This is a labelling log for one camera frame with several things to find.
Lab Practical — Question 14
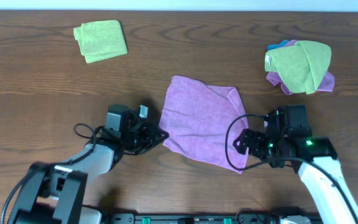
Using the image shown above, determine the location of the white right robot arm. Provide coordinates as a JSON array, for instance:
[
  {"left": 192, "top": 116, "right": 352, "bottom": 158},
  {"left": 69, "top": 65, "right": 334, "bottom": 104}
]
[{"left": 232, "top": 105, "right": 358, "bottom": 223}]

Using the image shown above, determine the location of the folded green cloth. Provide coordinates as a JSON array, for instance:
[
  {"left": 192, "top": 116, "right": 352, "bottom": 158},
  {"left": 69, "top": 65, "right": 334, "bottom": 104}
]
[{"left": 73, "top": 20, "right": 128, "bottom": 63}]

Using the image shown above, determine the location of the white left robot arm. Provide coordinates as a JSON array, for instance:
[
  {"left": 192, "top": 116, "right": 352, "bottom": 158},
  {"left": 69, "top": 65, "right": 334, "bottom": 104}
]
[{"left": 0, "top": 104, "right": 169, "bottom": 223}]

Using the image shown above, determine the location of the blue cloth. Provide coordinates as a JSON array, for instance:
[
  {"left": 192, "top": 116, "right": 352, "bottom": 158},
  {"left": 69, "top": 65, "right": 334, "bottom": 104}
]
[{"left": 267, "top": 40, "right": 289, "bottom": 51}]

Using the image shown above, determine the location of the purple cloth in pile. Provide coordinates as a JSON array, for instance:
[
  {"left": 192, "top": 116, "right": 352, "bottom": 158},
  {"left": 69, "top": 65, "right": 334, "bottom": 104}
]
[{"left": 265, "top": 39, "right": 336, "bottom": 96}]

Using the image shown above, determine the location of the purple microfiber cloth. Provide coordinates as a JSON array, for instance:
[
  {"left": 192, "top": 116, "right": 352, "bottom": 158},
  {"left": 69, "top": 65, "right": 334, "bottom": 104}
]
[{"left": 159, "top": 75, "right": 248, "bottom": 170}]

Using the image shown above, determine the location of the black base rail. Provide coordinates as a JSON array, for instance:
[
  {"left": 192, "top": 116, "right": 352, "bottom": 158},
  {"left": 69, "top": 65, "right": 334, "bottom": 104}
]
[{"left": 109, "top": 213, "right": 323, "bottom": 224}]

